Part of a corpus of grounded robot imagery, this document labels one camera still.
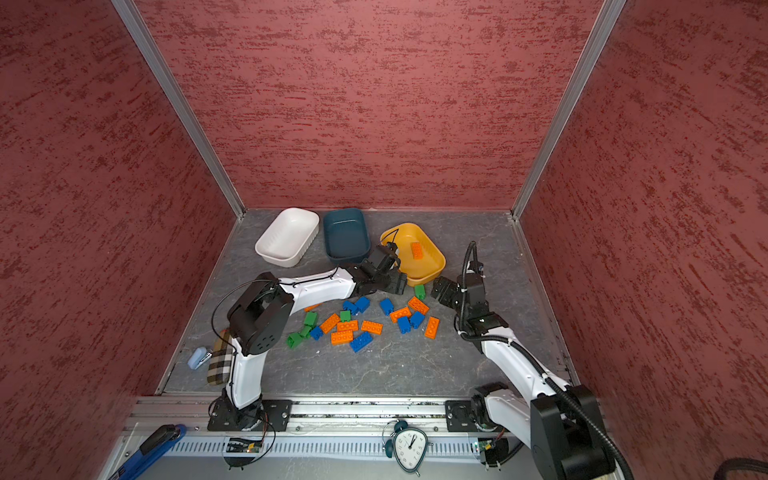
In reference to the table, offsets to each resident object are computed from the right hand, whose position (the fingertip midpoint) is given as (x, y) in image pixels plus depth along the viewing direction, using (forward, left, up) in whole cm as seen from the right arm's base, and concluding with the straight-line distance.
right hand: (442, 290), depth 88 cm
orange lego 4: (-7, +22, -9) cm, 25 cm away
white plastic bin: (+32, +57, -11) cm, 66 cm away
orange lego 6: (-8, +3, -9) cm, 12 cm away
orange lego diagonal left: (-6, +35, -8) cm, 36 cm away
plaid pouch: (-18, +63, -6) cm, 66 cm away
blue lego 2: (0, +25, -7) cm, 26 cm away
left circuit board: (-36, +55, -12) cm, 67 cm away
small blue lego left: (-10, +38, -6) cm, 40 cm away
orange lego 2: (-6, +28, -9) cm, 30 cm away
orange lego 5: (0, +7, -9) cm, 11 cm away
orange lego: (+21, +6, -7) cm, 23 cm away
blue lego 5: (-5, +8, -9) cm, 13 cm away
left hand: (+6, +14, -5) cm, 16 cm away
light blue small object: (-16, +70, -6) cm, 72 cm away
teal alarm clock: (-38, +13, -5) cm, 40 cm away
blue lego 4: (-6, +12, -9) cm, 16 cm away
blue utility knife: (-35, +71, -7) cm, 79 cm away
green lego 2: (-4, +30, -7) cm, 31 cm away
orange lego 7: (-16, +33, +22) cm, 43 cm away
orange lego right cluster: (-3, +11, -9) cm, 14 cm away
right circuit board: (-39, -9, -11) cm, 41 cm away
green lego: (+3, +6, -7) cm, 10 cm away
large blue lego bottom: (-12, +25, -8) cm, 29 cm away
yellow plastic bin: (+16, 0, -8) cm, 18 cm away
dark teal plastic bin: (+28, +32, -6) cm, 43 cm away
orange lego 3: (-11, +31, -7) cm, 33 cm away
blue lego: (-1, +29, -7) cm, 30 cm away
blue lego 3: (0, +17, -9) cm, 19 cm away
